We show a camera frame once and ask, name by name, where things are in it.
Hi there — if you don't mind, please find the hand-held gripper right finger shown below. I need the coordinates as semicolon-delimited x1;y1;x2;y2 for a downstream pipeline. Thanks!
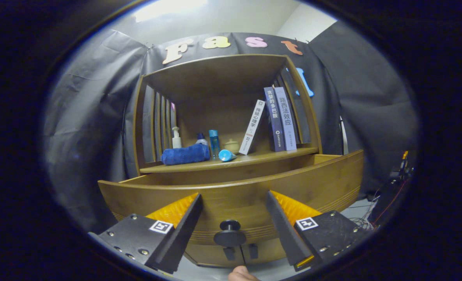
265;190;368;272

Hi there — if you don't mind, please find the light blue tube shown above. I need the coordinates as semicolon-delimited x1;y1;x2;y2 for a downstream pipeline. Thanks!
218;149;238;162

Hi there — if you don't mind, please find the black and orange device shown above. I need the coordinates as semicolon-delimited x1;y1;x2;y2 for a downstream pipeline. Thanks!
389;150;414;182

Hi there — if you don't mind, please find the wooden countertop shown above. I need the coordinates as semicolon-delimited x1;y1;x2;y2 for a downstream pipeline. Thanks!
139;147;319;174

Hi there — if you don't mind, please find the clear blue bottle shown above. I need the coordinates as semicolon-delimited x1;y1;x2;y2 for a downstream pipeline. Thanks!
209;130;220;158

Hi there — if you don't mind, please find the wooden cabinet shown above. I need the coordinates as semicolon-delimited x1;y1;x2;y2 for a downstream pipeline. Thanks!
133;54;323;268

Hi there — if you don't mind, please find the light purple book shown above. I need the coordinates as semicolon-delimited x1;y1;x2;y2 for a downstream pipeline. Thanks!
274;87;297;151

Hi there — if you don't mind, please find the white book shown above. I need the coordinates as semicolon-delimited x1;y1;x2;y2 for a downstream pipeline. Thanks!
239;99;266;155

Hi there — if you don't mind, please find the dark blue book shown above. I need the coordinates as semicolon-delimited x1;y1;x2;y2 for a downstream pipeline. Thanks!
264;87;286;152

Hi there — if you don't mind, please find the blue folded towel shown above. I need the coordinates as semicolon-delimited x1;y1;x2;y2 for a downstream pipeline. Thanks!
161;144;211;166

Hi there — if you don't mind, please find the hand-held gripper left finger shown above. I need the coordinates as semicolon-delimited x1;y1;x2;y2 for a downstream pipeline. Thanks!
89;193;204;274

